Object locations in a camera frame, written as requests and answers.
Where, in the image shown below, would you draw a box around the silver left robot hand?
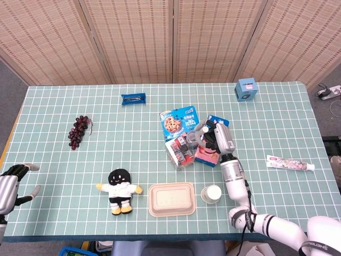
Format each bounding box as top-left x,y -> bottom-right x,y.
0,163 -> 42,215

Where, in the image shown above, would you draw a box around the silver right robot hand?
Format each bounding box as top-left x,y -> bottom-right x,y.
193,119 -> 237,156

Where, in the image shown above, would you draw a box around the clear test tube white cap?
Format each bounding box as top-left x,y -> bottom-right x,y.
188,125 -> 210,142

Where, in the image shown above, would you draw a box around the floral toothpaste tube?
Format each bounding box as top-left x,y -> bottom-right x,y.
266,155 -> 316,171

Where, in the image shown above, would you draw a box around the pink blue Oreo box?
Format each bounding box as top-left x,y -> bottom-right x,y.
193,114 -> 230,168

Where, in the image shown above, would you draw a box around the clear plastic box red items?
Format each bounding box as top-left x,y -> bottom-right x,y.
164,132 -> 198,167

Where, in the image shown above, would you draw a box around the blue chocolate chip cookie box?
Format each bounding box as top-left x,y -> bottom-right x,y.
159,106 -> 200,142

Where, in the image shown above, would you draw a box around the light blue cube box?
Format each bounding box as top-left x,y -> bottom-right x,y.
233,77 -> 258,102

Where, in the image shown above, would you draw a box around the white paper cup green print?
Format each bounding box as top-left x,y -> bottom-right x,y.
200,184 -> 223,205

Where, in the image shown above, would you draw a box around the beige pulp food container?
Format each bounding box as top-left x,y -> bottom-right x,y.
148,182 -> 197,218

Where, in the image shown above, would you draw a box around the dark purple grape bunch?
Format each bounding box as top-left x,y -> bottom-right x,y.
68,115 -> 94,150

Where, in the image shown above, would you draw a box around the blue plastic crate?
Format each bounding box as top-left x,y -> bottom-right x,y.
58,246 -> 90,256

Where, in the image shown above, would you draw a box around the blue Oreo snack pack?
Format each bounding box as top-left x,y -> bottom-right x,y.
121,92 -> 147,106

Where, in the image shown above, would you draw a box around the green checked tablecloth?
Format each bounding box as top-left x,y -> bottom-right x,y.
0,82 -> 341,242

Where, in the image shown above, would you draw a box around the black floor equipment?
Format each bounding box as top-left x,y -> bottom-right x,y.
321,135 -> 341,158

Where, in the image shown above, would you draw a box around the black plush doll white coat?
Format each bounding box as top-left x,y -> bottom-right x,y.
95,167 -> 144,216

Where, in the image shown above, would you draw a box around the white power strip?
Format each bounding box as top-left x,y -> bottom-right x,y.
316,84 -> 341,101

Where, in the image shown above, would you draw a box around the grey blue chair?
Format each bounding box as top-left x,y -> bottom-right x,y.
110,239 -> 227,256

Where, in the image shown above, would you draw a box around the woven bamboo folding screen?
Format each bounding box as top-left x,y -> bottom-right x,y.
0,0 -> 341,89

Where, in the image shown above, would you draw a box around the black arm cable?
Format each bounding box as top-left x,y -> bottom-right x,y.
236,158 -> 258,256

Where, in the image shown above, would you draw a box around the thin white floor cable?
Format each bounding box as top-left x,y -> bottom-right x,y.
328,99 -> 341,117

